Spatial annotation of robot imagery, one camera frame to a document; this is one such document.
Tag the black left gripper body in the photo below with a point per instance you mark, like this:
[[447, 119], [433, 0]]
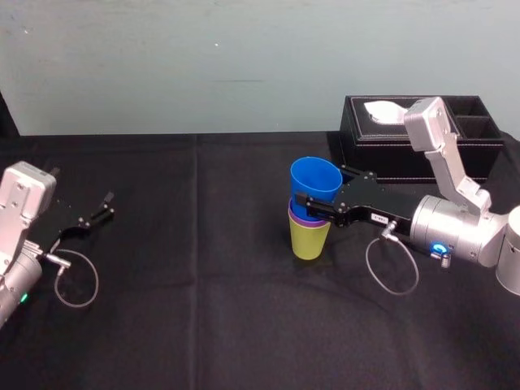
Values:
[[65, 225]]

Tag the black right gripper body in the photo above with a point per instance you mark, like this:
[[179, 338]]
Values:
[[378, 203]]

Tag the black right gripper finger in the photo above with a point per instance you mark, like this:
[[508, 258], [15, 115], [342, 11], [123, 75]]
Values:
[[325, 210], [357, 175]]

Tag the purple plastic cup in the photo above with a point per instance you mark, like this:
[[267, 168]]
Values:
[[298, 219]]

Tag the blue plastic cup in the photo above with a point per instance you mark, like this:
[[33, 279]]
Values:
[[315, 178]]

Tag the yellow-green plastic cup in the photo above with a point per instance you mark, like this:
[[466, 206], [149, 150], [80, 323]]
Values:
[[308, 241]]

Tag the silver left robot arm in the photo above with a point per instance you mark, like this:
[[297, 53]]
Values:
[[18, 227]]

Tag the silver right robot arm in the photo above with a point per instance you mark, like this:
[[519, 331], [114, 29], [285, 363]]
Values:
[[451, 227]]

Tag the black leather tissue box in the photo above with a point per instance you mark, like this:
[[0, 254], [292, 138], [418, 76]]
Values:
[[378, 150]]

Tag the white tissue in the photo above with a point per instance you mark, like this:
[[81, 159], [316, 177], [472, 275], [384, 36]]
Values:
[[384, 111]]

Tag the black upright panel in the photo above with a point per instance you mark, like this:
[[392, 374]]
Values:
[[7, 115]]

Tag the black tablecloth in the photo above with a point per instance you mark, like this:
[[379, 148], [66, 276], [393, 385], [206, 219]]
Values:
[[211, 317]]

